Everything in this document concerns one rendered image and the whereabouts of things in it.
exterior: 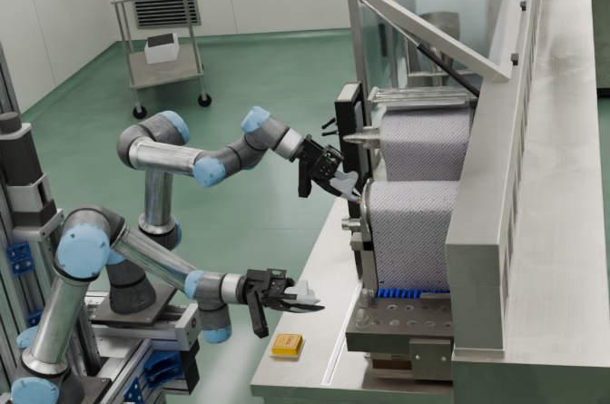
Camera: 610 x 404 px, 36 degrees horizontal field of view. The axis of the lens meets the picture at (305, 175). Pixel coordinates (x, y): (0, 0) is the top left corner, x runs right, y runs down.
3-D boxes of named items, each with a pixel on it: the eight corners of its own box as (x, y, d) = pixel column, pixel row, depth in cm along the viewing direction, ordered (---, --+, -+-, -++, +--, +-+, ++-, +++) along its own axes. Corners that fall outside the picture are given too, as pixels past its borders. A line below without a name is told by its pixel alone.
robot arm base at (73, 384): (20, 416, 260) (10, 386, 256) (47, 380, 273) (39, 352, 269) (68, 419, 255) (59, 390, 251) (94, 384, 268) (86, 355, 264)
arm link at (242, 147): (215, 159, 255) (230, 136, 247) (244, 143, 262) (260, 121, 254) (233, 182, 254) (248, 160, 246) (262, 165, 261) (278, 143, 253)
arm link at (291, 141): (270, 156, 246) (280, 142, 253) (285, 166, 247) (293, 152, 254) (285, 135, 243) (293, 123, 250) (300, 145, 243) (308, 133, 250)
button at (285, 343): (279, 339, 262) (277, 332, 261) (303, 340, 260) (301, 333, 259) (271, 355, 256) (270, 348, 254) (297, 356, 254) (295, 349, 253)
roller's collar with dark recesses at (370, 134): (367, 143, 274) (365, 123, 271) (388, 142, 272) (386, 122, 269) (363, 152, 268) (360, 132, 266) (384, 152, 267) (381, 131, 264)
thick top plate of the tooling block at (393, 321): (359, 315, 254) (357, 296, 252) (512, 320, 243) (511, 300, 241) (347, 351, 241) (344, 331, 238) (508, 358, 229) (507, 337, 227)
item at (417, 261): (379, 291, 254) (372, 231, 247) (468, 293, 248) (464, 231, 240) (379, 292, 254) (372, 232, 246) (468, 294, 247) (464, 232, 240)
